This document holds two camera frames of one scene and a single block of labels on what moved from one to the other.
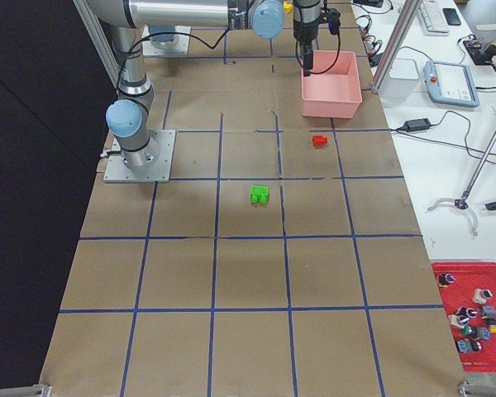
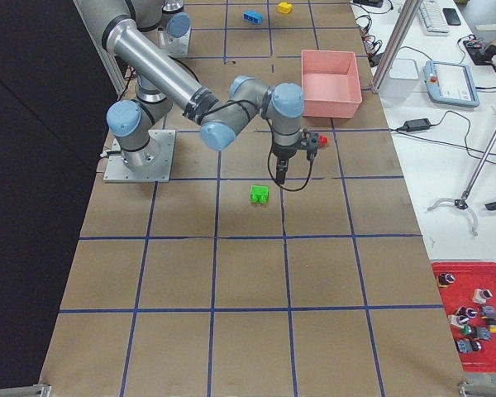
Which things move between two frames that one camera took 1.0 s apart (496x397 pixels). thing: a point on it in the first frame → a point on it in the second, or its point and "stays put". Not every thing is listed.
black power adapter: (417, 124) stays put
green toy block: (259, 193) stays put
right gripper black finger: (307, 60) → (281, 168)
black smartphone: (451, 16) stays put
